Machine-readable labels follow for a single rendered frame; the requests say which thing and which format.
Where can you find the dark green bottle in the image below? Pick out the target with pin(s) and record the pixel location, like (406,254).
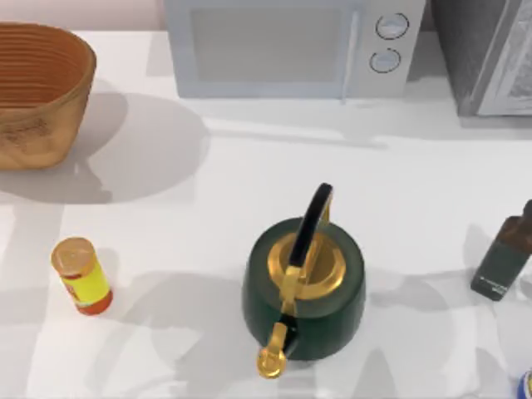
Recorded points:
(500,266)

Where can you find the green and gold kettle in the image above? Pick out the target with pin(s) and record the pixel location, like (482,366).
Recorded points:
(328,316)

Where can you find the pale microwave oven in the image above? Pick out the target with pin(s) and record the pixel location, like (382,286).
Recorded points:
(266,45)

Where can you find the microwave knob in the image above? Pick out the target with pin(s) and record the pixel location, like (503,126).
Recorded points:
(392,25)
(385,61)

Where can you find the yellow and red can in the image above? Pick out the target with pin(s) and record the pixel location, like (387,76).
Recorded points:
(85,280)

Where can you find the brown woven basket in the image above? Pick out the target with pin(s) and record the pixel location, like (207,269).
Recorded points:
(37,124)

